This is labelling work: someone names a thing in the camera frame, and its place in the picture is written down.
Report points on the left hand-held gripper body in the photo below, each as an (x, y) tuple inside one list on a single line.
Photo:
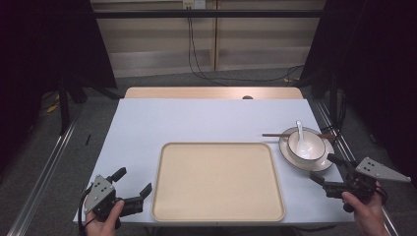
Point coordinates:
[(100, 193)]

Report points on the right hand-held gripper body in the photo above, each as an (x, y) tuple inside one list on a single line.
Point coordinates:
[(364, 180)]

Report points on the white plate with dark rim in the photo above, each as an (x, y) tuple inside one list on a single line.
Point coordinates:
[(296, 163)]

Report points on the person's left hand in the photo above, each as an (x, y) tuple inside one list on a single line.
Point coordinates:
[(105, 220)]

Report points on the person's right hand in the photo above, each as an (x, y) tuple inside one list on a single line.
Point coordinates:
[(369, 214)]

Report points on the white bowl with dark rim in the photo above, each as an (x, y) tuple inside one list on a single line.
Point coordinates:
[(314, 146)]

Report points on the white ceramic spoon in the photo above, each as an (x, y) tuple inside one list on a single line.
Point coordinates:
[(303, 147)]

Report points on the small black stick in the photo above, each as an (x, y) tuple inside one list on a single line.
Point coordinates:
[(88, 139)]

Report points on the brown wooden chopstick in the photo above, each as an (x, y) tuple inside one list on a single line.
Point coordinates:
[(275, 134)]

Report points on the beige rectangular tray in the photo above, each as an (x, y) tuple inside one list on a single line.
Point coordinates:
[(218, 182)]

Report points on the black metal stand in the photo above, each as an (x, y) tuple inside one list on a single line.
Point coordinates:
[(64, 108)]

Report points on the light blue table mat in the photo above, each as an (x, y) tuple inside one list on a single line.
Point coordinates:
[(203, 121)]

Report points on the dark curtain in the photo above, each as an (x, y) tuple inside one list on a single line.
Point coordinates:
[(377, 65), (42, 49)]

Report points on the wooden table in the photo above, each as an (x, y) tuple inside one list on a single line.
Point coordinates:
[(196, 92)]

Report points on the black horizontal metal bar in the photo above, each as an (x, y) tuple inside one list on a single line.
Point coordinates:
[(209, 13)]

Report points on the aluminium floor rail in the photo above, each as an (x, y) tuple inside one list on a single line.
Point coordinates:
[(42, 177), (341, 137)]

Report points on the white wall socket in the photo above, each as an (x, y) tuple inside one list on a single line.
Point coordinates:
[(194, 3)]

